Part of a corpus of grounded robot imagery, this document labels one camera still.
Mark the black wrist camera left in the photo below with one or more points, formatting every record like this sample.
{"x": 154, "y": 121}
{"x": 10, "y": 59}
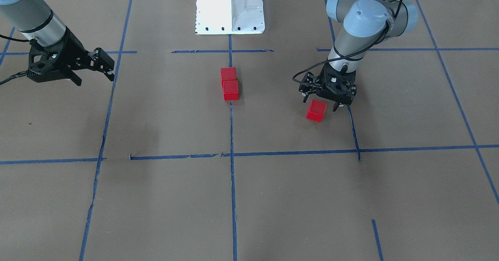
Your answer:
{"x": 310, "y": 84}

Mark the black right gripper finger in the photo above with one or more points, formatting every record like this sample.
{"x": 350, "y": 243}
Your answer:
{"x": 102, "y": 62}
{"x": 74, "y": 78}

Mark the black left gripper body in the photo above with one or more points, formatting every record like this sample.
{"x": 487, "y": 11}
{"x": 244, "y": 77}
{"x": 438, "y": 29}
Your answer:
{"x": 310, "y": 83}

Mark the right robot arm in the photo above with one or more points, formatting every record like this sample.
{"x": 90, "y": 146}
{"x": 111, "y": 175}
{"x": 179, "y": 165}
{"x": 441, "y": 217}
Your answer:
{"x": 34, "y": 19}

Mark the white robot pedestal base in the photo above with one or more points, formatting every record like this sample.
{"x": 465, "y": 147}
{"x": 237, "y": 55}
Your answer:
{"x": 227, "y": 17}

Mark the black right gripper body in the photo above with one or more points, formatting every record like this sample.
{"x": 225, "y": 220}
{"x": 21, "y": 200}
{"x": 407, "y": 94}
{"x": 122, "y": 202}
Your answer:
{"x": 75, "y": 53}

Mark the red block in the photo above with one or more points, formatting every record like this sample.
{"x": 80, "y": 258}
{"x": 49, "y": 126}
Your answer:
{"x": 230, "y": 90}
{"x": 316, "y": 110}

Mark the red block carried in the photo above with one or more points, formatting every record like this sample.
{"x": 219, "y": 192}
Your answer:
{"x": 228, "y": 74}

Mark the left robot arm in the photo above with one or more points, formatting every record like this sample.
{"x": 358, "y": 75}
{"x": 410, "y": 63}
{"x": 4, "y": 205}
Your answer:
{"x": 365, "y": 23}

